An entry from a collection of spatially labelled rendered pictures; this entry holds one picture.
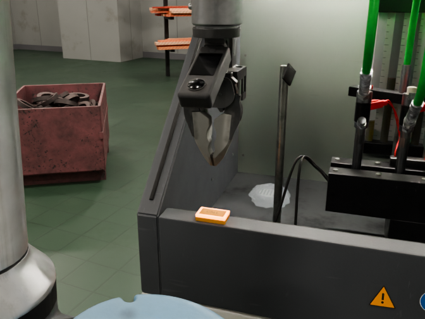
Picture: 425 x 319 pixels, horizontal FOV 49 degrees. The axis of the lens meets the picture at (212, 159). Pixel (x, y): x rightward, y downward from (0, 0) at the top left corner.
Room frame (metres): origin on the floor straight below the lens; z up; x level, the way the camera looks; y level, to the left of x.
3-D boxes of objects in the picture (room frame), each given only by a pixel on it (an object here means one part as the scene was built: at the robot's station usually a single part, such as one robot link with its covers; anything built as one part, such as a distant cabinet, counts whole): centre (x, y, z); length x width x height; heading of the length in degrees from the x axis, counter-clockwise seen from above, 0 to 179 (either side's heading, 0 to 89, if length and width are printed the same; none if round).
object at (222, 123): (0.71, -0.02, 1.09); 0.06 x 0.03 x 0.09; 163
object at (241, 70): (0.72, -0.01, 1.19); 0.09 x 0.08 x 0.12; 163
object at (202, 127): (0.72, 0.01, 1.09); 0.06 x 0.03 x 0.09; 163
